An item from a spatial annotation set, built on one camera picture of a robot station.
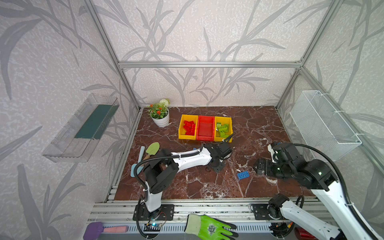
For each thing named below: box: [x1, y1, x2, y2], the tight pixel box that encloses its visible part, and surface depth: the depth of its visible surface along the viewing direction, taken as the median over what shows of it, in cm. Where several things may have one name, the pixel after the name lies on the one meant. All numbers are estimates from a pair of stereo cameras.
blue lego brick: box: [237, 171, 250, 180], surface depth 86 cm
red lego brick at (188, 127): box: [183, 123, 193, 133], surface depth 107 cm
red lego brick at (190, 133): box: [185, 130, 196, 136], surface depth 104 cm
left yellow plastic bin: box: [178, 114, 199, 141], surface depth 107 cm
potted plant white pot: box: [147, 98, 170, 128], surface depth 104 cm
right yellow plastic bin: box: [214, 116, 233, 143], surface depth 105 cm
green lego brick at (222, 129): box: [218, 125, 228, 135], surface depth 104 cm
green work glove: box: [184, 214, 239, 240], surface depth 70 cm
